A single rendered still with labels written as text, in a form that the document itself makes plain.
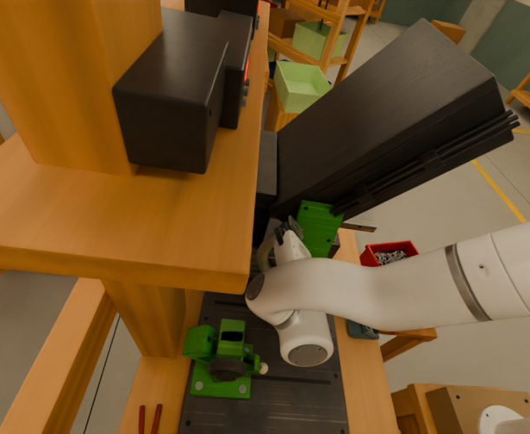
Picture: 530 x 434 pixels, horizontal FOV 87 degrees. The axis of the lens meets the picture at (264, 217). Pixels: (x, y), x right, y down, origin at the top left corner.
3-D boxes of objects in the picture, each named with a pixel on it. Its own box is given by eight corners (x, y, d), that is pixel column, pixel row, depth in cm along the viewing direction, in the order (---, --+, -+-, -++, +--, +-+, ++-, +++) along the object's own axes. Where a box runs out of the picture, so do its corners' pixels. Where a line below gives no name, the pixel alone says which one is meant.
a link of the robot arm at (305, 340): (264, 288, 54) (296, 310, 57) (265, 355, 43) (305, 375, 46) (296, 265, 50) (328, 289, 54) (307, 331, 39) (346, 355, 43)
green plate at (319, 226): (317, 250, 87) (338, 192, 76) (322, 269, 80) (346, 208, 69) (281, 245, 86) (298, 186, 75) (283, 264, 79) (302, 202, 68)
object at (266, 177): (261, 202, 118) (278, 132, 92) (258, 264, 98) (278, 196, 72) (217, 195, 116) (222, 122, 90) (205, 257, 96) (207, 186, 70)
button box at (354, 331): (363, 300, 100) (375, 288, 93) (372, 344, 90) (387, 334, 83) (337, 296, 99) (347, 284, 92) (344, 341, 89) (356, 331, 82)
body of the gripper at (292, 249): (325, 288, 57) (315, 252, 66) (299, 258, 52) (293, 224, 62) (294, 302, 59) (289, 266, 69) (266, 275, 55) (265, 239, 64)
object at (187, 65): (226, 100, 36) (231, 39, 30) (206, 176, 26) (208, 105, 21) (170, 89, 35) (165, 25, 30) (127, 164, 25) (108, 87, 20)
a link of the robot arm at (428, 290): (434, 260, 25) (232, 315, 44) (502, 334, 31) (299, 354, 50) (419, 193, 30) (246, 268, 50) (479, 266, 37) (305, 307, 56)
